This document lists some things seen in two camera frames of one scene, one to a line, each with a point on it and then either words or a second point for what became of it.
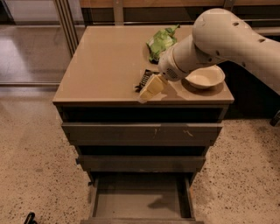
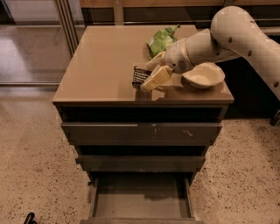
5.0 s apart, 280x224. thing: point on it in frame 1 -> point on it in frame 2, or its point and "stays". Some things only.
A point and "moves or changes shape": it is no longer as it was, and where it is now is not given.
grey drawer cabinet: (142, 157) stays
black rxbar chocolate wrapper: (146, 74) moves or changes shape
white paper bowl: (206, 77) stays
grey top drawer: (139, 134) stays
